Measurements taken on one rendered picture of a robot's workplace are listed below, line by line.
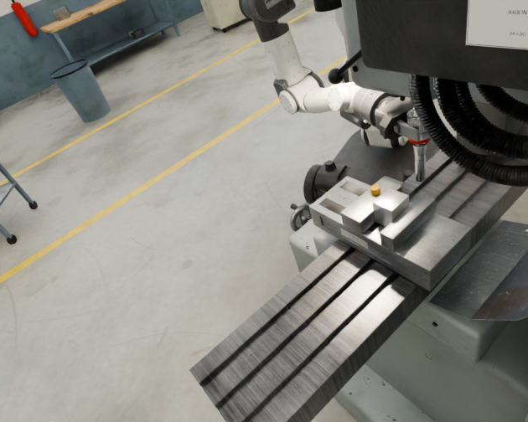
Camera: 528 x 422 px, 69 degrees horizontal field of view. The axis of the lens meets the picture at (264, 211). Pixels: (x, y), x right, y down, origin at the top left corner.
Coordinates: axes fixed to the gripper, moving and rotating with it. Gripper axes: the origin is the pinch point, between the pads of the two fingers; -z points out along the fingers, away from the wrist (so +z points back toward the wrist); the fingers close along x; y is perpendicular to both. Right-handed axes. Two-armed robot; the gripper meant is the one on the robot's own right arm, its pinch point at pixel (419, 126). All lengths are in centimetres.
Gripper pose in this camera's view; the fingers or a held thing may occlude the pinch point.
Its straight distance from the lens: 89.0
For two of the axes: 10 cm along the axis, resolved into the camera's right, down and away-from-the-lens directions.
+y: 2.7, 7.3, 6.3
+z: -4.1, -5.1, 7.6
